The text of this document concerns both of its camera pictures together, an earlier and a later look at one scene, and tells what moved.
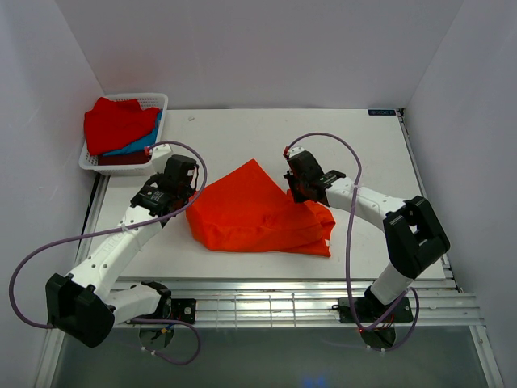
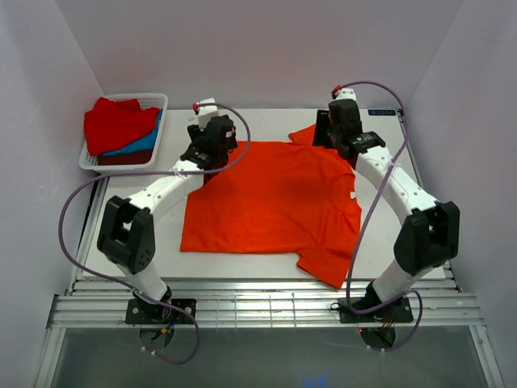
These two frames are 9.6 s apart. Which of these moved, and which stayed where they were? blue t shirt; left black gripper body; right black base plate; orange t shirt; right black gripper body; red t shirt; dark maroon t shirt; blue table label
Moved: right black gripper body; left black gripper body; orange t shirt
Stayed: red t shirt; dark maroon t shirt; right black base plate; blue t shirt; blue table label
